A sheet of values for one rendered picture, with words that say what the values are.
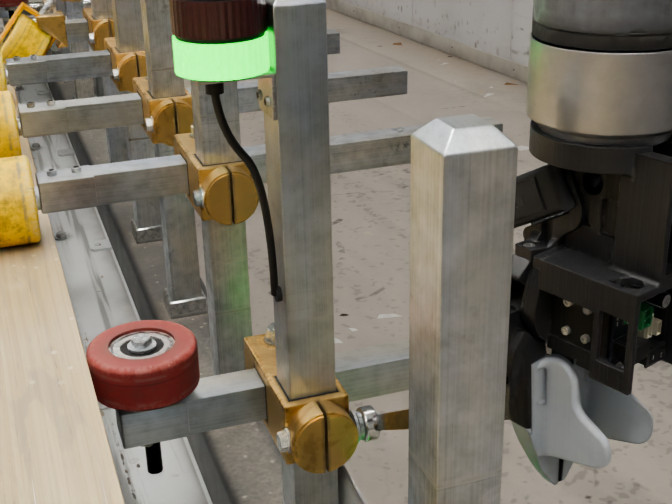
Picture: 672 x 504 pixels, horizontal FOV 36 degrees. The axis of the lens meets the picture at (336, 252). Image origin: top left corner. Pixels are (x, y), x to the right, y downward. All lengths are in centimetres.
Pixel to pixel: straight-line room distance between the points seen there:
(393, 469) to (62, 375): 149
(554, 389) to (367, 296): 235
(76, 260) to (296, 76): 104
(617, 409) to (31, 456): 35
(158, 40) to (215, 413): 50
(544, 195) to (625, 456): 179
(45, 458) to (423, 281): 30
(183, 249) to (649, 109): 83
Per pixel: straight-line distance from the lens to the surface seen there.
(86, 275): 161
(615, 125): 48
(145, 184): 98
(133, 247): 148
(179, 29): 65
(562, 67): 48
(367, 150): 103
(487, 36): 543
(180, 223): 122
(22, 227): 95
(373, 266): 308
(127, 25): 141
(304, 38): 67
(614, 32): 47
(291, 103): 67
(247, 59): 65
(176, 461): 115
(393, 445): 226
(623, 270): 51
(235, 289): 99
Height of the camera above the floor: 127
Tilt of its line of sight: 23 degrees down
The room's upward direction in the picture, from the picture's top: 1 degrees counter-clockwise
